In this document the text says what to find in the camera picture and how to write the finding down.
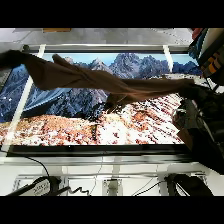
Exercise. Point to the silver frame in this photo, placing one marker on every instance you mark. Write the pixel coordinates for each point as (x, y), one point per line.
(112, 188)

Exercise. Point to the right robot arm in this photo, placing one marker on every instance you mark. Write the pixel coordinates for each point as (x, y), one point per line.
(190, 186)

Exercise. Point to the black garment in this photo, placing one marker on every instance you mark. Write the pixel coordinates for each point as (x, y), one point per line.
(207, 151)

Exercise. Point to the brown long-sleeved shirt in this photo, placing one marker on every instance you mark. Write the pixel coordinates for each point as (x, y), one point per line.
(83, 79)

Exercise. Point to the heap of clothes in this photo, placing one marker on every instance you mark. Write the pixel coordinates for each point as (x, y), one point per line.
(212, 63)

